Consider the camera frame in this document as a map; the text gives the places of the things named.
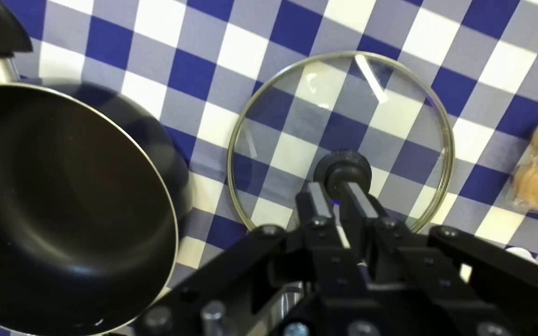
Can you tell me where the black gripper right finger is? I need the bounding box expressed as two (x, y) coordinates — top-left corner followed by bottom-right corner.
(343, 179), (538, 313)

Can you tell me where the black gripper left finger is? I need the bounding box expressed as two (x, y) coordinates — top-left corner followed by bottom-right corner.
(126, 180), (348, 336)

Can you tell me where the glass lid with black knob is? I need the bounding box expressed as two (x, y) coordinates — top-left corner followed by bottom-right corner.
(225, 50), (458, 236)

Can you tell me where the small white bottle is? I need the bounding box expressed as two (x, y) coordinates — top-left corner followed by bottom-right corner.
(503, 242), (538, 263)

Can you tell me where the blue white checkered tablecloth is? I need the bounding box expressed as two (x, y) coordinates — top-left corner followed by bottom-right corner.
(0, 0), (538, 336)

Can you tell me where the black cooking pot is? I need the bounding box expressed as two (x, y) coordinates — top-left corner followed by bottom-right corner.
(0, 0), (195, 336)

